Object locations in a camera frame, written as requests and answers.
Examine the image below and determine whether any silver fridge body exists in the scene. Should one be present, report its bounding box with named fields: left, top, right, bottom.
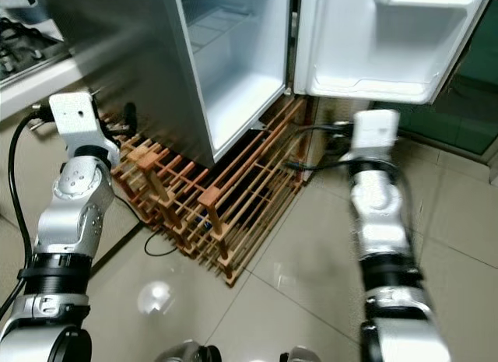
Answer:
left=35, top=0, right=300, bottom=168

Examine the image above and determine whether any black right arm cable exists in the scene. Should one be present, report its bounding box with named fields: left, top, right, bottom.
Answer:
left=284, top=122, right=409, bottom=215

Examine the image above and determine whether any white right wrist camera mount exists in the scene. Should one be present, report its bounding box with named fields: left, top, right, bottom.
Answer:
left=350, top=109, right=400, bottom=164

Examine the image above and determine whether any steel gas hob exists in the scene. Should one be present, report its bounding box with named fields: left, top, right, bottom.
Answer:
left=0, top=16, right=67, bottom=86

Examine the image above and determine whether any white kitchen counter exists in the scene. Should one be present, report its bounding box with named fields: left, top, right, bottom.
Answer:
left=0, top=62, right=82, bottom=121

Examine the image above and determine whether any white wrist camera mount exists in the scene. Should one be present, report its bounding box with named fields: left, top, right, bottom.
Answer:
left=49, top=92, right=98, bottom=149
left=350, top=109, right=400, bottom=164

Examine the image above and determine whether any dark green cabinet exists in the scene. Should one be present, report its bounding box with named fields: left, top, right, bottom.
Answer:
left=372, top=12, right=498, bottom=156

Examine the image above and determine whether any thin black floor wire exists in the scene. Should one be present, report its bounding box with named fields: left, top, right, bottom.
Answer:
left=144, top=232, right=181, bottom=258

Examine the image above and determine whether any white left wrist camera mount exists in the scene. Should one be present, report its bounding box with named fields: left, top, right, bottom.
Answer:
left=49, top=92, right=98, bottom=149

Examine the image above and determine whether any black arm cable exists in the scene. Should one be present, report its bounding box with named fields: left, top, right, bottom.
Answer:
left=0, top=105, right=51, bottom=316
left=284, top=122, right=409, bottom=215

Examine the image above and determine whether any robot left leg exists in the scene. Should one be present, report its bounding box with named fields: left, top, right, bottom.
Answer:
left=154, top=340, right=223, bottom=362

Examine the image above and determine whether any robot right leg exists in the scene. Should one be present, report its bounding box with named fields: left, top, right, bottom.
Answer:
left=279, top=346, right=320, bottom=362

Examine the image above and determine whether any brown wooden slatted rack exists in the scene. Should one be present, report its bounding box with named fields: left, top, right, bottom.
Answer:
left=111, top=93, right=316, bottom=289

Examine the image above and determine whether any white-lined fridge door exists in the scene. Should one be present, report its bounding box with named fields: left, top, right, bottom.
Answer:
left=292, top=0, right=498, bottom=106

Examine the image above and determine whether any grey kitchen pot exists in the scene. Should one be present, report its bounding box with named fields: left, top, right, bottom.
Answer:
left=0, top=0, right=40, bottom=24

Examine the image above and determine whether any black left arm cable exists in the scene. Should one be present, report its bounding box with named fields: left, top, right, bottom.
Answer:
left=0, top=105, right=51, bottom=316

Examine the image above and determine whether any robot leg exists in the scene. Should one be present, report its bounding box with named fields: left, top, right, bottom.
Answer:
left=279, top=346, right=320, bottom=362
left=154, top=340, right=223, bottom=362

